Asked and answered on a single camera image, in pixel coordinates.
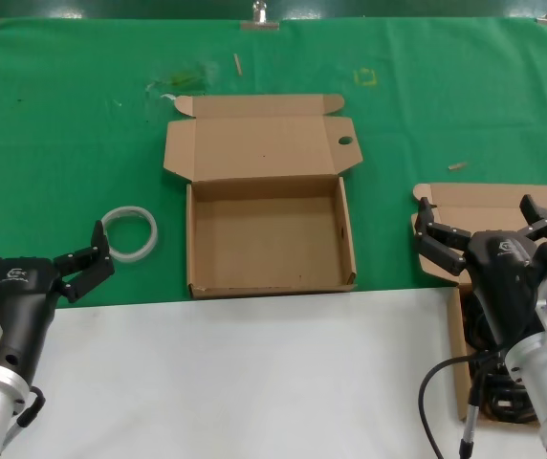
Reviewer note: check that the open cardboard box with hole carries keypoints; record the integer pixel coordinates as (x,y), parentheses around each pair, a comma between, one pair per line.
(259,138)

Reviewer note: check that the thin wooden stick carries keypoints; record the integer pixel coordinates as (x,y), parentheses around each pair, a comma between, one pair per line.
(238,64)

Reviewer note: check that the green table cloth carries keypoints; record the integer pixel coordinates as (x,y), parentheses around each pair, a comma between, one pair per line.
(63,143)

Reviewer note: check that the short wooden stick piece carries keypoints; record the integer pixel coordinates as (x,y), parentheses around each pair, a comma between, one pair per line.
(458,166)

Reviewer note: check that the clear tape roll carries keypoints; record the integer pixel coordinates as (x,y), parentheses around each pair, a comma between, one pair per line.
(151,239)

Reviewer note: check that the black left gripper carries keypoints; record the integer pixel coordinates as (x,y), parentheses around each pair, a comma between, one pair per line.
(25,306)

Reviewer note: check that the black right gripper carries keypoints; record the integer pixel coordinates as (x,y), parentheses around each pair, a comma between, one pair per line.
(503,282)

